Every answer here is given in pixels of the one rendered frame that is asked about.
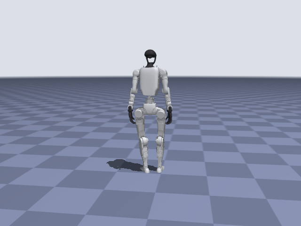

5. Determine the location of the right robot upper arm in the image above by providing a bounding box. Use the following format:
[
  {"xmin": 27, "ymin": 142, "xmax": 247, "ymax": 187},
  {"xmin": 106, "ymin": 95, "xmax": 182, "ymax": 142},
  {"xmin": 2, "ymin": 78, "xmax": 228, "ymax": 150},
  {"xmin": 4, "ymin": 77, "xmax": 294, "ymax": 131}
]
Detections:
[{"xmin": 158, "ymin": 69, "xmax": 168, "ymax": 94}]

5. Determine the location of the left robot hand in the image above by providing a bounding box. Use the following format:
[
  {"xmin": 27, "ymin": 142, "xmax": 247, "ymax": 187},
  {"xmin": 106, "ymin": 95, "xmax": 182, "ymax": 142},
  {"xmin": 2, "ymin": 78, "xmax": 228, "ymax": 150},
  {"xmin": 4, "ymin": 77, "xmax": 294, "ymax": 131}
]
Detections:
[{"xmin": 128, "ymin": 106, "xmax": 135, "ymax": 124}]

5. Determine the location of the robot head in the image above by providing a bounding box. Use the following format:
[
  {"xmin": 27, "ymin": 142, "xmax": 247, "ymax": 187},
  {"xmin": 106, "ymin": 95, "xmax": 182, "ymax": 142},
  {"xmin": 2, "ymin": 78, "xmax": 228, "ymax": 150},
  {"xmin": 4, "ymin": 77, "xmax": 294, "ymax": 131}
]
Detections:
[{"xmin": 144, "ymin": 49, "xmax": 157, "ymax": 68}]

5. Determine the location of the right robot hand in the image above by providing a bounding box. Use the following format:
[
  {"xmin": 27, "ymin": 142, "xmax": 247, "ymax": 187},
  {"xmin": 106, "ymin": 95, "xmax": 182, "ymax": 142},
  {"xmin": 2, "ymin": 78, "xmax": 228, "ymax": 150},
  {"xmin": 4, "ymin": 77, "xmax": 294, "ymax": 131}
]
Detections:
[{"xmin": 166, "ymin": 106, "xmax": 172, "ymax": 125}]

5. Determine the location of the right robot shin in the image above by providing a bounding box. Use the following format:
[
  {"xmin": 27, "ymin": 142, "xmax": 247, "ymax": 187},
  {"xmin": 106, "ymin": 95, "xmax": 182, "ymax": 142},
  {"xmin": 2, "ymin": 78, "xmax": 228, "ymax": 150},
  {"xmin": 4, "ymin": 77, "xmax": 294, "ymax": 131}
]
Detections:
[{"xmin": 157, "ymin": 137, "xmax": 164, "ymax": 168}]

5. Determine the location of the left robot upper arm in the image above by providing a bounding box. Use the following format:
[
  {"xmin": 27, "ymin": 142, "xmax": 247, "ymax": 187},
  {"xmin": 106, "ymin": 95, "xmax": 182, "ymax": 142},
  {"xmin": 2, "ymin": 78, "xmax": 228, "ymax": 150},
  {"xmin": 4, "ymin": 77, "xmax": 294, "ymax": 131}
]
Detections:
[{"xmin": 131, "ymin": 69, "xmax": 140, "ymax": 94}]

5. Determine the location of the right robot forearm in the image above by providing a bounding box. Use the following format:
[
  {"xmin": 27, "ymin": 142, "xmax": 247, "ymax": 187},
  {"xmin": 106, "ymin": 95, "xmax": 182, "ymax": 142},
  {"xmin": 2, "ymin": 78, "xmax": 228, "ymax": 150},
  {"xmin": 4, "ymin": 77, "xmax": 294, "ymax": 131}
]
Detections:
[{"xmin": 164, "ymin": 87, "xmax": 172, "ymax": 110}]

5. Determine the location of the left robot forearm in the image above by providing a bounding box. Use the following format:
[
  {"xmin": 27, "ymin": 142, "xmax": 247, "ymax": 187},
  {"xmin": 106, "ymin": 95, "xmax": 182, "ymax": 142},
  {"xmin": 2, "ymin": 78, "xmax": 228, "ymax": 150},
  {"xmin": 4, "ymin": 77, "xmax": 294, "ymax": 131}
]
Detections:
[{"xmin": 127, "ymin": 88, "xmax": 136, "ymax": 110}]

